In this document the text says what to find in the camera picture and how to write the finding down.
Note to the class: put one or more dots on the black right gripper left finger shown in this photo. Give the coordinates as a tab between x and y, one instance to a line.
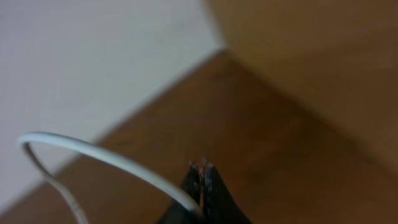
184	208

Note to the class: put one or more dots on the cardboard right side panel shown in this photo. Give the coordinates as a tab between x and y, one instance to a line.
336	57

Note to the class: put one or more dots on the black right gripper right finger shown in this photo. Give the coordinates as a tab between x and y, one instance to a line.
219	206

